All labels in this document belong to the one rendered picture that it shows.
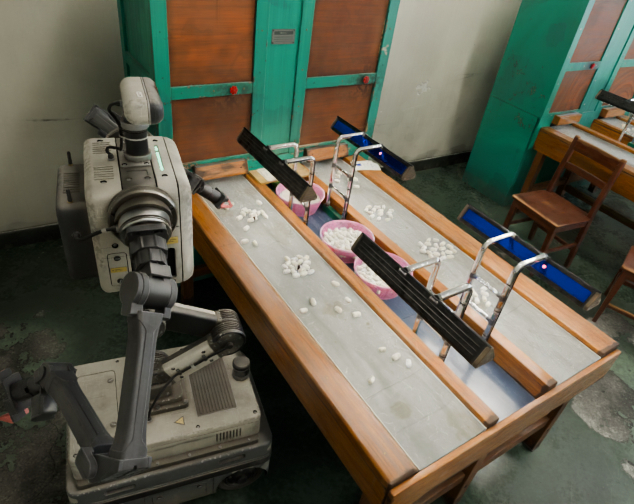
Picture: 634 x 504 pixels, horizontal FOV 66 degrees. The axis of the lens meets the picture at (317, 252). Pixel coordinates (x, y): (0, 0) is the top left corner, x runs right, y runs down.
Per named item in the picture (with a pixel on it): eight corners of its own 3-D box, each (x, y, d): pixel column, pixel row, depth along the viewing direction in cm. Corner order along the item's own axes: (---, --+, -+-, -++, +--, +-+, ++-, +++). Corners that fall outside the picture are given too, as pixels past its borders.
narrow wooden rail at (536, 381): (537, 406, 182) (549, 387, 176) (292, 180, 298) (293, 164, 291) (546, 400, 185) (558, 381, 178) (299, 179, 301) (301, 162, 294)
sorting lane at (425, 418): (418, 474, 147) (420, 470, 146) (192, 189, 263) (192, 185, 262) (485, 432, 162) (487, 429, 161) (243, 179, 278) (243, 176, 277)
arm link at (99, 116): (75, 118, 189) (90, 96, 188) (105, 137, 199) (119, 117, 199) (120, 158, 161) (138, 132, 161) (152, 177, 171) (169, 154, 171)
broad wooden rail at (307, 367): (377, 516, 150) (390, 485, 139) (171, 215, 265) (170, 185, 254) (407, 497, 156) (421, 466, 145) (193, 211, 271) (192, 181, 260)
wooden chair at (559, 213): (490, 245, 390) (534, 138, 337) (528, 236, 408) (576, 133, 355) (531, 279, 360) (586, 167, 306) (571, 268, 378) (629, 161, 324)
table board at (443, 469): (382, 523, 148) (393, 496, 139) (377, 517, 150) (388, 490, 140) (604, 377, 209) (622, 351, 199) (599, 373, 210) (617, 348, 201)
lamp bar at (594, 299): (586, 312, 169) (595, 296, 164) (456, 219, 208) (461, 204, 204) (598, 305, 173) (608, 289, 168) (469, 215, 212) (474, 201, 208)
